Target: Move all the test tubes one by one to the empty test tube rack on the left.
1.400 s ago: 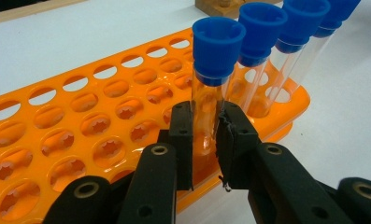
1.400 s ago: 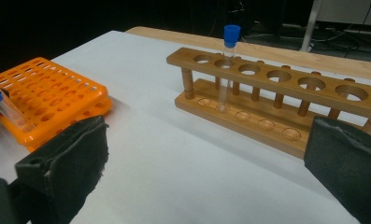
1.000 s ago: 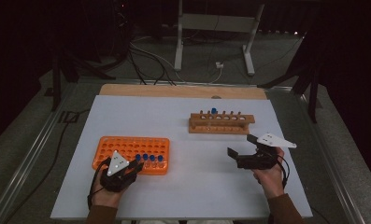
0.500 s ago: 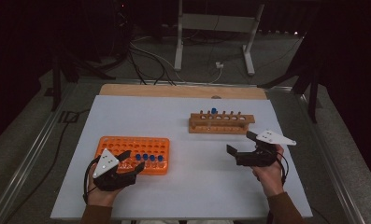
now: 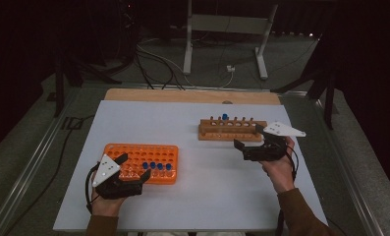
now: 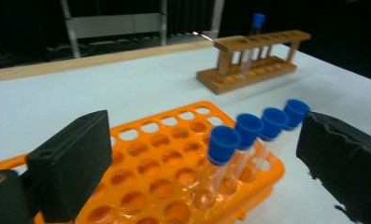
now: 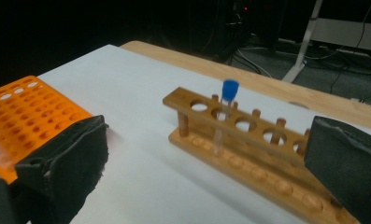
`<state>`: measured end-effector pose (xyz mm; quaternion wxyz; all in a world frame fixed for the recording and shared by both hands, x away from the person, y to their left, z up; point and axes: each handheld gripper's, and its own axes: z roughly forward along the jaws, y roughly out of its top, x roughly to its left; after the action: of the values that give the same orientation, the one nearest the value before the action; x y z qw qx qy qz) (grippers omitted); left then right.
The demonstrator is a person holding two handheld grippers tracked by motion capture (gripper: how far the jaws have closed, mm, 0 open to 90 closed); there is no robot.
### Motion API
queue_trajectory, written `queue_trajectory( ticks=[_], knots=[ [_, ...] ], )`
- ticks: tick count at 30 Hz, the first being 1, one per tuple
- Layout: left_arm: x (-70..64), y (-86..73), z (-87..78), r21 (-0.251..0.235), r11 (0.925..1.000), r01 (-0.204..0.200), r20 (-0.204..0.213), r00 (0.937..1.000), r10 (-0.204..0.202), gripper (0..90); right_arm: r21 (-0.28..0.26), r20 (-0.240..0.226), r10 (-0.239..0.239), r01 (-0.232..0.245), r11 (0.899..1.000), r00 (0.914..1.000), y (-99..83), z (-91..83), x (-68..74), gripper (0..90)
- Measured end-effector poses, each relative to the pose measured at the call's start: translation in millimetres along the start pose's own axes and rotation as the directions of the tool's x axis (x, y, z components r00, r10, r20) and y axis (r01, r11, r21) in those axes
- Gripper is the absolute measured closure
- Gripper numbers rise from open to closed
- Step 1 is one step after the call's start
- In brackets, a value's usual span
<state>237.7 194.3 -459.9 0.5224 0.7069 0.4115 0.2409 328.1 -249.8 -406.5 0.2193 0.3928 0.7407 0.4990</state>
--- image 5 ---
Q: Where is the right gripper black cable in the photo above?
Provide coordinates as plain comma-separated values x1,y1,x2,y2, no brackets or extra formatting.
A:
275,144,301,236

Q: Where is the white table mat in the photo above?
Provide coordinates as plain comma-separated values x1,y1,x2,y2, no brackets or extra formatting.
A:
53,99,329,232

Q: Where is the person's right hand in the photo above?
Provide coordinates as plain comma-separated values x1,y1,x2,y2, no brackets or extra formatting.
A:
259,137,296,195

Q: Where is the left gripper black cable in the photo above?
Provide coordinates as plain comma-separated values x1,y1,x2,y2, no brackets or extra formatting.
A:
84,162,101,214

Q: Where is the person's left hand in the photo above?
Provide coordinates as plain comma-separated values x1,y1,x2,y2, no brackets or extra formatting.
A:
90,190,128,217

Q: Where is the wooden test tube rack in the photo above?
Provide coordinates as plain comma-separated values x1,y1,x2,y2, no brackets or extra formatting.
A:
197,115,269,143

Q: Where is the orange plastic test tube rack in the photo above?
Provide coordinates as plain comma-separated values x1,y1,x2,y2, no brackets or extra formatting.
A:
103,143,180,186

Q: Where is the white floor cable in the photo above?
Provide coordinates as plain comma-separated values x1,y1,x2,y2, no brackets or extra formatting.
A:
137,37,235,89

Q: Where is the white metal stand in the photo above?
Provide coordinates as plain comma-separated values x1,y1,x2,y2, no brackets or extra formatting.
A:
182,0,279,81

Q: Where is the black floor cable bundle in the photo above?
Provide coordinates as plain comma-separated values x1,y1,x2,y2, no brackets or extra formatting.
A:
134,48,186,91

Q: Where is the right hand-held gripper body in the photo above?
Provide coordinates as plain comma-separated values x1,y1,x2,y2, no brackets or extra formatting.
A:
243,121,306,162

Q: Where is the thin black floor cable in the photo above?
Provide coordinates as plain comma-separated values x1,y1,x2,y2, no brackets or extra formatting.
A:
2,114,96,236

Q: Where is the black tripod stand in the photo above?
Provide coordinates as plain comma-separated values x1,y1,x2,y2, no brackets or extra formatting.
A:
53,48,123,118
270,58,338,131

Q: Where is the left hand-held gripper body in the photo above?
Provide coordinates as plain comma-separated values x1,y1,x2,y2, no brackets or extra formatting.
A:
92,154,144,200

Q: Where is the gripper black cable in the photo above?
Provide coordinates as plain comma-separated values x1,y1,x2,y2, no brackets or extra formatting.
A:
275,144,301,236
84,162,101,214

